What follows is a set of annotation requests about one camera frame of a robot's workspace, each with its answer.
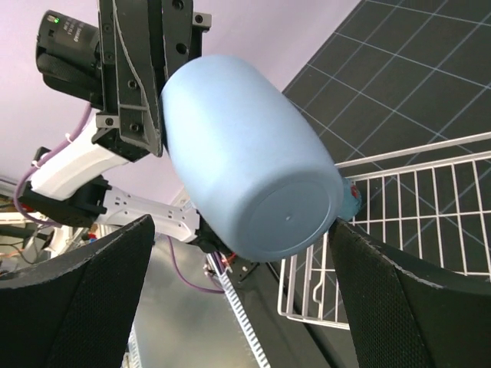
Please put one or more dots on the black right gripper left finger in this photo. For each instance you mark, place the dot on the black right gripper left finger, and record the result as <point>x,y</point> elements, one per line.
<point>77,309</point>

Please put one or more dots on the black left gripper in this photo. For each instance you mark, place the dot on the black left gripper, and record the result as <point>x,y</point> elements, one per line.
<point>121,65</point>

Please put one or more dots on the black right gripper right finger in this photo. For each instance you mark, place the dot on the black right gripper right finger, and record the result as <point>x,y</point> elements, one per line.
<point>406,312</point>

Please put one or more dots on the blue glazed ceramic mug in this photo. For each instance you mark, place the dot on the blue glazed ceramic mug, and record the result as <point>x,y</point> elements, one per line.
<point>352,200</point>

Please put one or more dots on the light blue plastic cup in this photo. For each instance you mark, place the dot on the light blue plastic cup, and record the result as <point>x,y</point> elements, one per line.
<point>252,165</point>

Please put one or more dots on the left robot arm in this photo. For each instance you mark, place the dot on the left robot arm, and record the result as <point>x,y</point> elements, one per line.
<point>67,186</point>

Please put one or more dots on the black grid mat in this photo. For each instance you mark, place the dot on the black grid mat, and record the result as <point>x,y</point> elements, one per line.
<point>399,74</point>

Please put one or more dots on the white wire dish rack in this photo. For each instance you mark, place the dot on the white wire dish rack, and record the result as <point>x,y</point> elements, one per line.
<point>431,201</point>

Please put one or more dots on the white slotted cable duct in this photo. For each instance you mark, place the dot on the white slotted cable duct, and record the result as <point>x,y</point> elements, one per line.
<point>239,311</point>

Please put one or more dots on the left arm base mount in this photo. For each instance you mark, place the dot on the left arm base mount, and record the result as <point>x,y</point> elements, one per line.
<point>223,259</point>

